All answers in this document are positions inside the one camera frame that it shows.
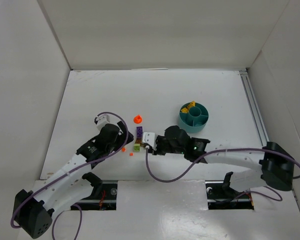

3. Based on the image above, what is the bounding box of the light green lego brick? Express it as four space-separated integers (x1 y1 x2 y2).
133 143 141 153

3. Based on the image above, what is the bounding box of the yellow lego brick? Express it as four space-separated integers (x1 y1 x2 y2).
186 101 196 110
180 107 189 114

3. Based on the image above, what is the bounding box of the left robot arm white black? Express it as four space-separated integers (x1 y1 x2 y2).
11 121 134 240

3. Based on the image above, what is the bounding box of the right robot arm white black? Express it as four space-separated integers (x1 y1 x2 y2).
142 125 296 193

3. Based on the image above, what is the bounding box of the orange cone lego piece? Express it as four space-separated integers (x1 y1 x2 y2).
133 114 143 124

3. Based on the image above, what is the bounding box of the purple lego brick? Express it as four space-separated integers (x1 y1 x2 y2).
136 126 143 139

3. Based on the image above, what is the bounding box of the brown lego plate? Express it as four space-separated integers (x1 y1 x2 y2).
135 138 143 145

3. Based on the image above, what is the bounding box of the teal round divided container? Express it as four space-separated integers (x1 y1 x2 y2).
178 102 209 134

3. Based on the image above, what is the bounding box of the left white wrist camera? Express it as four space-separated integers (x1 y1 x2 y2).
94 114 110 131

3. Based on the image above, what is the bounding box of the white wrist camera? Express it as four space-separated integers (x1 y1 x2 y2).
142 132 157 150
94 114 110 131

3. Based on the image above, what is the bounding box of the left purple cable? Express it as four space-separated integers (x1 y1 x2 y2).
10 111 130 240

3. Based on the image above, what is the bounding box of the purple cable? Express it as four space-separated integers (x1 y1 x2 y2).
145 146 300 202
10 111 130 240

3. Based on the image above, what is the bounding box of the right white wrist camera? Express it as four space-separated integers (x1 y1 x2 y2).
142 132 157 150

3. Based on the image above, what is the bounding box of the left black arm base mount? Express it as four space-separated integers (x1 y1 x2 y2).
76 172 118 211

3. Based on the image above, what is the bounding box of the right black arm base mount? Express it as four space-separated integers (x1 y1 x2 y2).
205 171 254 210

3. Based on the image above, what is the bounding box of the aluminium rail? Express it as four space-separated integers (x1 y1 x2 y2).
239 70 269 146

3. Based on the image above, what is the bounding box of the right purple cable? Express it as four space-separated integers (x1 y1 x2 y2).
145 146 300 202

